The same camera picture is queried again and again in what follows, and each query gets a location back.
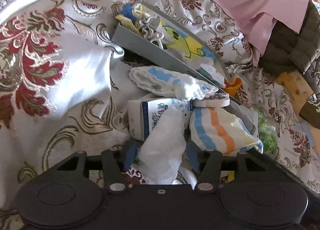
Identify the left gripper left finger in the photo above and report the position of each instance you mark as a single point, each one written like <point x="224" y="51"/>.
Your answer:
<point x="115" y="162"/>

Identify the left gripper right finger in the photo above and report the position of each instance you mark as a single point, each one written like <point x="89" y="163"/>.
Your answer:
<point x="207" y="165"/>

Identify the striped pastel sock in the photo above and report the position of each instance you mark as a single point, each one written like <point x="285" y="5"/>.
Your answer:
<point x="217" y="129"/>

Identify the white tissue cloth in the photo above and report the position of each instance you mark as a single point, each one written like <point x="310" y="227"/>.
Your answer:
<point x="160" y="156"/>

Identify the white blue knitted sock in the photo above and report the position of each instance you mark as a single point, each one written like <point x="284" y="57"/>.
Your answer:
<point x="170" y="84"/>

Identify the round fabric coaster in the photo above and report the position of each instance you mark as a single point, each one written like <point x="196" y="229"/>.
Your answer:
<point x="218" y="100"/>

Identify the bag of green paper pieces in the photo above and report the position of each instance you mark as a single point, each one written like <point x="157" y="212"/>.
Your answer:
<point x="268" y="133"/>

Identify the floral satin sofa cover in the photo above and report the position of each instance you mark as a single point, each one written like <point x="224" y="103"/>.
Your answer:
<point x="65" y="86"/>

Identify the grey tray with frog drawing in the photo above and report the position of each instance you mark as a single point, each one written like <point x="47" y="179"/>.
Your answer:
<point x="179" y="50"/>

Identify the dark olive quilted cushion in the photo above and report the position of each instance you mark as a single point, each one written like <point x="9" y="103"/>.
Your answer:
<point x="287" y="50"/>

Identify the grey ruffled scrunchie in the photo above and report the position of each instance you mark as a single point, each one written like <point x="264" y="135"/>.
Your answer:
<point x="147" y="26"/>

